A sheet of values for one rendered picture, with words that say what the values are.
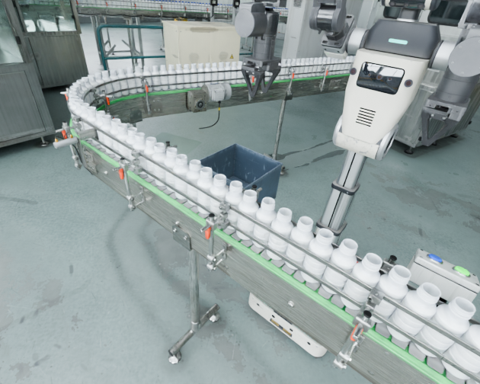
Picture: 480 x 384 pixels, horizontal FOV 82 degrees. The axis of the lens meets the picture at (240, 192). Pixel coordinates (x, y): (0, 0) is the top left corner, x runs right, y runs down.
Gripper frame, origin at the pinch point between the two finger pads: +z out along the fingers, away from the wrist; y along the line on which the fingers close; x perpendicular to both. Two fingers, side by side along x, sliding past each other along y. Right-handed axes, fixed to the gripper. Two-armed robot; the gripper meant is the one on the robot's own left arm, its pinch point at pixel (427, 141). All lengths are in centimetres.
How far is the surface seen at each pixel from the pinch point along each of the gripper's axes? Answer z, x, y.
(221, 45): 43, 331, 297
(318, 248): 27.8, 9.8, -16.6
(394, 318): 36.0, -11.5, -15.7
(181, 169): 28, 62, -16
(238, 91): 44, 149, 122
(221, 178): 26, 46, -13
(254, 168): 54, 70, 42
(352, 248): 26.0, 3.3, -12.2
